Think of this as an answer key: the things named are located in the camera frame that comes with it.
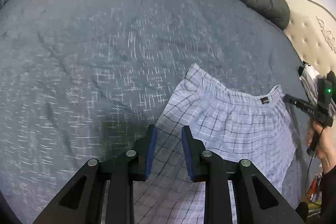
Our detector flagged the blue plaid boxer shorts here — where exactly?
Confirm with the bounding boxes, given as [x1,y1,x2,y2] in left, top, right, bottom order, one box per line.
[134,64,296,223]

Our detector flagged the stack of folded clothes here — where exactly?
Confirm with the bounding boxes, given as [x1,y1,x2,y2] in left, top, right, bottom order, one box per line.
[298,61,322,106]

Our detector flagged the person's right hand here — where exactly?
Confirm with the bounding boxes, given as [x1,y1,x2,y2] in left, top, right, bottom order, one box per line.
[306,119,335,174]

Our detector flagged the clutter pile on floor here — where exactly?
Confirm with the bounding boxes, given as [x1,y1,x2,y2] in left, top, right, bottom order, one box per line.
[306,173,322,205]

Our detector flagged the blue patterned bed cover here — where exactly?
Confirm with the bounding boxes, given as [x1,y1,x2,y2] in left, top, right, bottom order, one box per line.
[1,0,307,223]

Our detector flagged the cream tufted headboard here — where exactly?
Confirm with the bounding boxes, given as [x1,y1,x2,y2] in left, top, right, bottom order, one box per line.
[285,0,335,75]

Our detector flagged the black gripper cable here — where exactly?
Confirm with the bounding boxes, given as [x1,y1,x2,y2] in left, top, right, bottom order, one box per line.
[304,126,325,204]

